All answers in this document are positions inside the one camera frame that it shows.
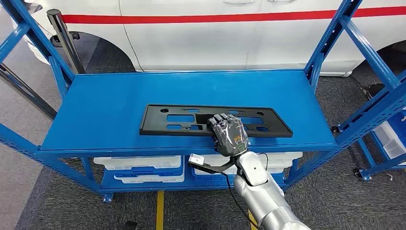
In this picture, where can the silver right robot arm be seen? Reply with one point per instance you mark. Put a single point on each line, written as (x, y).
(263, 196)

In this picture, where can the black plastic panel part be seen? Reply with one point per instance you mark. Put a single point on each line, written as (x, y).
(152, 123)

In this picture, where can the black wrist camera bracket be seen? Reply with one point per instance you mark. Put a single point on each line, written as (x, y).
(215, 170)

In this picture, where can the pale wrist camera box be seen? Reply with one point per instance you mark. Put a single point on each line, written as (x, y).
(196, 159)

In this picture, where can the small white floor scrap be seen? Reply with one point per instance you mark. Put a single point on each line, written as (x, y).
(390, 177)

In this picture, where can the blue metal shelf rack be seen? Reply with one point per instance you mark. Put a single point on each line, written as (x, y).
(127, 95)

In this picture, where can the dark round floor base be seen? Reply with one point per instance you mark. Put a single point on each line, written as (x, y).
(374, 92)

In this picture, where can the blue plastic bin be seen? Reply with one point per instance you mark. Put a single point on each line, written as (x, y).
(399, 123)

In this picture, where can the white car red stripe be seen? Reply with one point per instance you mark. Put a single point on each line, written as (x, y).
(190, 47)

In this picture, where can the chrome stanchion post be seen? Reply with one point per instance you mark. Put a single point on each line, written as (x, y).
(65, 41)
(28, 92)

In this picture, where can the blue wheeled shelf rack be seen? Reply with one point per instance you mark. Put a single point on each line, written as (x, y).
(366, 154)

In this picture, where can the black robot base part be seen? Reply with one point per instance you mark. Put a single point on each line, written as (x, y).
(130, 226)

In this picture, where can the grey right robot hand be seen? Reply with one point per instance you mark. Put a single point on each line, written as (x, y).
(230, 136)

